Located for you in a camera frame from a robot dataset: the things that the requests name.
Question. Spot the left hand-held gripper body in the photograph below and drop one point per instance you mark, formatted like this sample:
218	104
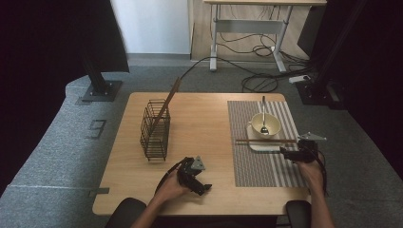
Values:
187	172

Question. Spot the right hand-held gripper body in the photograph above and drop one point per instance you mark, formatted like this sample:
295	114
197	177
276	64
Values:
307	150

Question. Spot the brown wooden chopstick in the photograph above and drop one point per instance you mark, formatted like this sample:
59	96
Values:
167	101
266	141

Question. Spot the white square plate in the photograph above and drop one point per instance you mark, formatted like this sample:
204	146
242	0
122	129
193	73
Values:
263	146

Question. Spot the person's right hand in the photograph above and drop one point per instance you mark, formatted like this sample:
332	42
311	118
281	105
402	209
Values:
312	174

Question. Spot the person's left hand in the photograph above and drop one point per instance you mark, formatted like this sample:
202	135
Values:
169	190

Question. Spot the cream ceramic bowl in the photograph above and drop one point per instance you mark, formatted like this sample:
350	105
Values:
273	125

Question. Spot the grey striped woven placemat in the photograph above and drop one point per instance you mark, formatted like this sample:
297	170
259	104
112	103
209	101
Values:
240	164

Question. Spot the metal spoon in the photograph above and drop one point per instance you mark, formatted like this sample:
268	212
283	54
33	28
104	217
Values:
263	107

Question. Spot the black metal stand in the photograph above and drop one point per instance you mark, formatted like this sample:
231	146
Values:
101	91
316	93

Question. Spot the white power strip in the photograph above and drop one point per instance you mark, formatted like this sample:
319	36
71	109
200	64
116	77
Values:
299	79

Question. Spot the small black block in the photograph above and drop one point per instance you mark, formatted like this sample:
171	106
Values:
99	191

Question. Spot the black curtain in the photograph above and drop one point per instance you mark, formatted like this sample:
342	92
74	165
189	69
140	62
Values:
380	95
31	63

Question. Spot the white desk frame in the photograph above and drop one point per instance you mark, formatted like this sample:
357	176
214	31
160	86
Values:
250	26

